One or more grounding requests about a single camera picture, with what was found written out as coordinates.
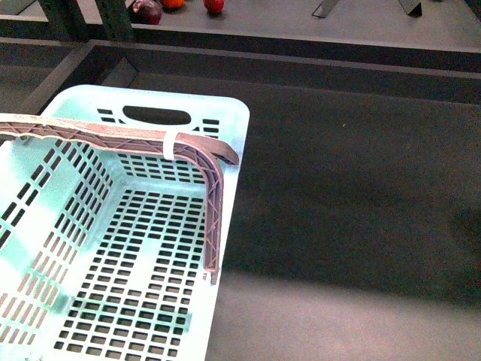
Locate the red apple on shelf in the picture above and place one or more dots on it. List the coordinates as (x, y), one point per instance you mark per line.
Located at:
(214, 7)

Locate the orange fruit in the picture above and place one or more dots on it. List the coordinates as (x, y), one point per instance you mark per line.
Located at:
(172, 5)

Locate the dark purple apple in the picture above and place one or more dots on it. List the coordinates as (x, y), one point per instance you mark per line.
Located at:
(146, 12)

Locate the white zip tie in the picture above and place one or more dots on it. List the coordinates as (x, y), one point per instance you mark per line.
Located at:
(168, 145)

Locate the light blue plastic basket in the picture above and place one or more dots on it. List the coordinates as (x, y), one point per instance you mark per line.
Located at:
(102, 252)

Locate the dark shelf divider bracket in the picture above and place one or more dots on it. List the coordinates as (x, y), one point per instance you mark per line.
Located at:
(324, 8)

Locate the dark metal shelf post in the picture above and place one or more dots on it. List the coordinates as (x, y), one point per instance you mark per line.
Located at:
(115, 20)

